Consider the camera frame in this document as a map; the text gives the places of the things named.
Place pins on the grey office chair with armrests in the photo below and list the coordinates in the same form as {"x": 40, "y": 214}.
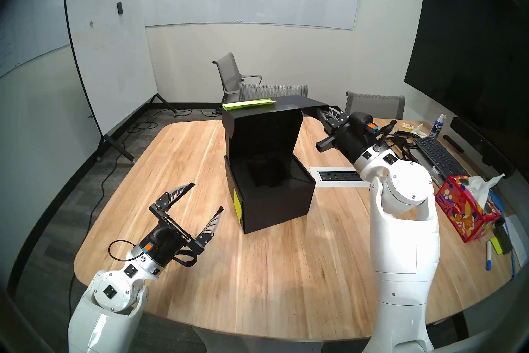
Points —
{"x": 229, "y": 69}

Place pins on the white paper sheet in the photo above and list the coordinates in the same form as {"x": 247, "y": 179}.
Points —
{"x": 520, "y": 236}

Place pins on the black cardboard box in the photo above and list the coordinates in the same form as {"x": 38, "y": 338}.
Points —
{"x": 272, "y": 207}

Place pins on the black video bar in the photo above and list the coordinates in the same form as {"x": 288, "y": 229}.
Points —
{"x": 479, "y": 145}

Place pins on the black foam box insert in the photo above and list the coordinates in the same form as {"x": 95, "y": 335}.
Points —
{"x": 297, "y": 178}

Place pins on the grey fabric chair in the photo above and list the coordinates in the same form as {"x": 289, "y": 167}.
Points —
{"x": 386, "y": 106}

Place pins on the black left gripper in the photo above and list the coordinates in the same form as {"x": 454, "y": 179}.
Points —
{"x": 173, "y": 251}

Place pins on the large black wall screen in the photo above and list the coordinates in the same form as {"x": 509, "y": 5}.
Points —
{"x": 467, "y": 46}

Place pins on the yellow sticky note pad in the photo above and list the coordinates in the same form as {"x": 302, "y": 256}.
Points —
{"x": 496, "y": 246}

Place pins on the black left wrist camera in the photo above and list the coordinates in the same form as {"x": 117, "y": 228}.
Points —
{"x": 155, "y": 237}

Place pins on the silver table power outlet panel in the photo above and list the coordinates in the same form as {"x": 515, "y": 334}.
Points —
{"x": 334, "y": 176}

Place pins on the black keyboard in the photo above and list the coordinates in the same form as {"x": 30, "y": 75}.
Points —
{"x": 438, "y": 155}
{"x": 434, "y": 177}

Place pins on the rolling whiteboard on black stand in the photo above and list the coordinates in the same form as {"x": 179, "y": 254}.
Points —
{"x": 111, "y": 58}

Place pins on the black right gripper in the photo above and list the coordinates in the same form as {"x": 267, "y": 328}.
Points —
{"x": 357, "y": 145}

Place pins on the crumpled white tissue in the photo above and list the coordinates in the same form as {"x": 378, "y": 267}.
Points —
{"x": 419, "y": 129}

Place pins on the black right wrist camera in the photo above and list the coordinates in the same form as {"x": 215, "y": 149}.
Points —
{"x": 363, "y": 120}

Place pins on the red floral tissue box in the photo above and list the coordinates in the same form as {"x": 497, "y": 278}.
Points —
{"x": 463, "y": 207}

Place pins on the yellow rectangular box sticker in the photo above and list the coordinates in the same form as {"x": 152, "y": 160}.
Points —
{"x": 238, "y": 203}

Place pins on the large black whiteboard eraser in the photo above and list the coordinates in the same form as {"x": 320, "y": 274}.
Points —
{"x": 505, "y": 238}

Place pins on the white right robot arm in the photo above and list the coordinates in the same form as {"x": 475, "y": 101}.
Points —
{"x": 405, "y": 240}

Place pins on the neon green sticky note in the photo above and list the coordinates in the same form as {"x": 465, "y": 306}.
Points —
{"x": 248, "y": 105}

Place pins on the blue whiteboard marker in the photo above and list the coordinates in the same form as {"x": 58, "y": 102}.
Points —
{"x": 488, "y": 253}

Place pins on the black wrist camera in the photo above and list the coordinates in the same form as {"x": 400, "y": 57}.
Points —
{"x": 363, "y": 120}
{"x": 155, "y": 237}

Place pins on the grey mesh chair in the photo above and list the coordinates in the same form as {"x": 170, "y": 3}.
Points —
{"x": 268, "y": 90}

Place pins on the whiteboard cleaner spray bottle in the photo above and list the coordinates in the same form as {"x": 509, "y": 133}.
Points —
{"x": 436, "y": 129}

